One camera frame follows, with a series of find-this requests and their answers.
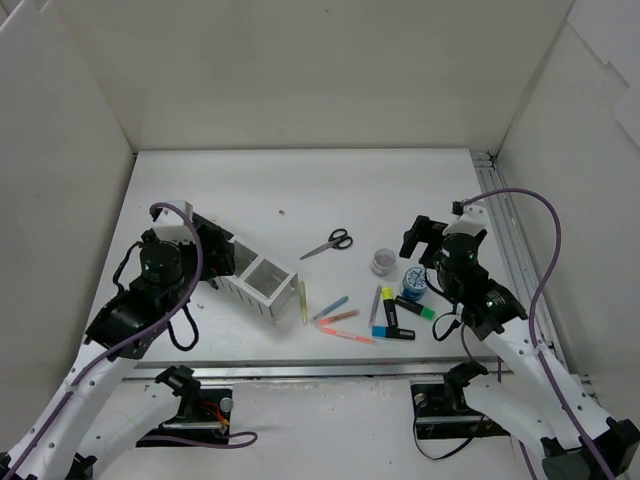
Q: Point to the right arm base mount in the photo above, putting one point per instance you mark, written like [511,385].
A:
[441,412]

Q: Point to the blue pen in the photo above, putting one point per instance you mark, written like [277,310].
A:
[330,308]

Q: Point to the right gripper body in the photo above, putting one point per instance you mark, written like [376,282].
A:
[427,235]

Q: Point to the aluminium rail right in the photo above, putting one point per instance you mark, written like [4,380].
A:
[513,249]

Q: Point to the black handled scissors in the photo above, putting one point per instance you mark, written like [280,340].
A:
[339,239]

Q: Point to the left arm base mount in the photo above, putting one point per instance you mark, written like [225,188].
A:
[203,414]

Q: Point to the blue highlighter marker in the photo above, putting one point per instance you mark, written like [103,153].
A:
[394,333]

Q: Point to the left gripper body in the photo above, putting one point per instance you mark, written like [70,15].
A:
[215,248]

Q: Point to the yellow pen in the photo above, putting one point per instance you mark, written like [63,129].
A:
[303,303]

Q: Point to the orange brown pen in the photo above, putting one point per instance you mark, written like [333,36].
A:
[338,317]

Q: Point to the neon orange pen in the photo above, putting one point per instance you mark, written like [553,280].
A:
[346,335]

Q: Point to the yellow highlighter marker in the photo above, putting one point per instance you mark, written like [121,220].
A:
[389,307]

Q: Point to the green highlighter marker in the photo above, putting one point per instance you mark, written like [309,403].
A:
[415,308]

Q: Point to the aluminium rail front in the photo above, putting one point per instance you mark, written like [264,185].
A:
[298,370]

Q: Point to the clear jar of paper clips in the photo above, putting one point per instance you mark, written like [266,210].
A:
[383,262]

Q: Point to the white slotted desk organizer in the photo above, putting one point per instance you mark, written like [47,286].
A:
[262,284]

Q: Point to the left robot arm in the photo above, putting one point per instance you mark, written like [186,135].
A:
[66,442]

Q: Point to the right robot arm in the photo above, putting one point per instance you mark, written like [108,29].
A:
[571,434]

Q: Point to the purple pen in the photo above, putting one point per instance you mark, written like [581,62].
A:
[375,306]

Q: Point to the aluminium rail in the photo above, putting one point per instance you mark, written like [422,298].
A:
[298,370]
[513,249]

